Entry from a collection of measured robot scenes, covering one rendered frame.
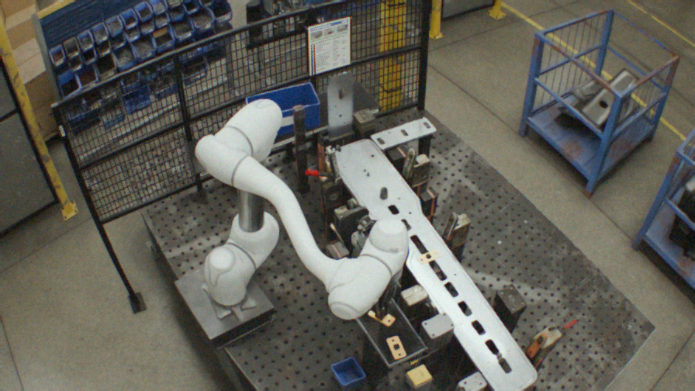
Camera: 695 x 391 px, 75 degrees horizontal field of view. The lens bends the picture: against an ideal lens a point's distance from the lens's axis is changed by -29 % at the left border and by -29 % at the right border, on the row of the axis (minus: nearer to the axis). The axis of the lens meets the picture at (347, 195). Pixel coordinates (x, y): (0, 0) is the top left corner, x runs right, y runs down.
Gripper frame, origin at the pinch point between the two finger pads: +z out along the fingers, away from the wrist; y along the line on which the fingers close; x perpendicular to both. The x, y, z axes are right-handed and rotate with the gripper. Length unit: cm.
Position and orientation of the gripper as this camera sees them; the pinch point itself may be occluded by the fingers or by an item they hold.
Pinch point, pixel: (382, 309)
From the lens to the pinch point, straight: 192.9
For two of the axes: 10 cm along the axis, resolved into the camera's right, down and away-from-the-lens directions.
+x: -7.9, -4.5, 4.1
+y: 6.1, -5.9, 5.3
